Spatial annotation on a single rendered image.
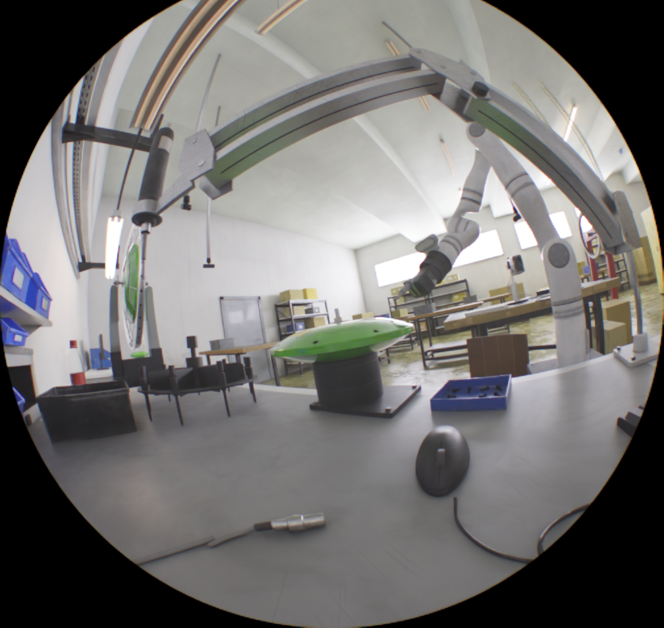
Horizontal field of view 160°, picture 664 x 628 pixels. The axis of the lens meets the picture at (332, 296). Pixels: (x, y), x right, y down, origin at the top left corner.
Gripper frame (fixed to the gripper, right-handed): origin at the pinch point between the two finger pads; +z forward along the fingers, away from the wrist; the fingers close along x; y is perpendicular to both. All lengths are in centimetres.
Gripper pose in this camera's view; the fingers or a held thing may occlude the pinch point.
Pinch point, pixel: (394, 301)
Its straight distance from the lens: 56.9
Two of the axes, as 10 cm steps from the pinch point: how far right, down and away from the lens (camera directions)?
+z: -6.9, 6.8, -2.5
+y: 6.9, 7.2, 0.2
